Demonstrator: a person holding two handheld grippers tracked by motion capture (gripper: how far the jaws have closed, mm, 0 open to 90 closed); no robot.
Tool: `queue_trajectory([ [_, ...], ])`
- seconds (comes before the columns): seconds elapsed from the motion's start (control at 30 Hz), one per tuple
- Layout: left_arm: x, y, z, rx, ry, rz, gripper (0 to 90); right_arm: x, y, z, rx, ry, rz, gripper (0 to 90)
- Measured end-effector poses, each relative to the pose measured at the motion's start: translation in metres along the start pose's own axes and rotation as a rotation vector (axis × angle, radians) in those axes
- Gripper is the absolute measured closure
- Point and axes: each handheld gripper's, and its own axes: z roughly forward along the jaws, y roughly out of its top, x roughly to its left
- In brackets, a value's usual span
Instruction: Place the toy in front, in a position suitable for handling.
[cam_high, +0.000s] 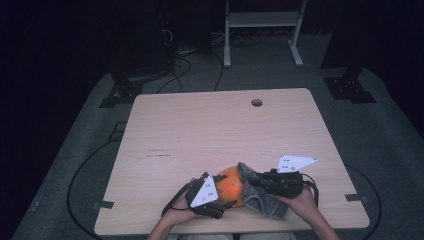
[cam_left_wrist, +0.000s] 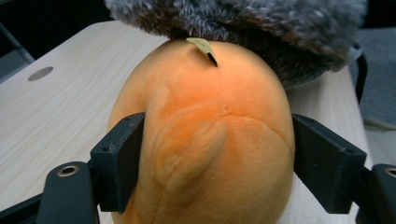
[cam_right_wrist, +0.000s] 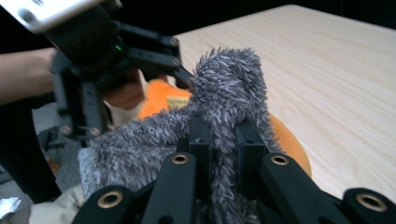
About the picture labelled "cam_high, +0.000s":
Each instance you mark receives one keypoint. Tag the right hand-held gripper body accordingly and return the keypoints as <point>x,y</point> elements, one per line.
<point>286,185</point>

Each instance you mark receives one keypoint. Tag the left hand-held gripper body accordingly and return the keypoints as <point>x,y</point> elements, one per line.
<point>205,195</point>

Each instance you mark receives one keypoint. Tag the orange plush toy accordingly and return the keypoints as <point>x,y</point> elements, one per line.
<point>230,190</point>

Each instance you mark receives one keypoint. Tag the grey fluffy cloth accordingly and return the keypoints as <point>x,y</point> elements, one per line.
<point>258,204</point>

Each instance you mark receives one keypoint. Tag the person's left hand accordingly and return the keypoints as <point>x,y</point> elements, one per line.
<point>183,211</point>

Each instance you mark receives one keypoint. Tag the person's right hand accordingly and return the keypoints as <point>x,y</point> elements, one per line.
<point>305,206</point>

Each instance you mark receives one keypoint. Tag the grey tape strip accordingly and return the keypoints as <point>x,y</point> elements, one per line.
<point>356,198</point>
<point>104,204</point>

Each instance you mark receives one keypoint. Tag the black stand base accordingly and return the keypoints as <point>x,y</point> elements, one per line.
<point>125,91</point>
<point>348,88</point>

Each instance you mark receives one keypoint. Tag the white metal stand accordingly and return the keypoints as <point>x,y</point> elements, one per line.
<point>261,19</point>

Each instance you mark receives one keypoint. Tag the black floor frame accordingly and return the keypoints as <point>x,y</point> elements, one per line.
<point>117,131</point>

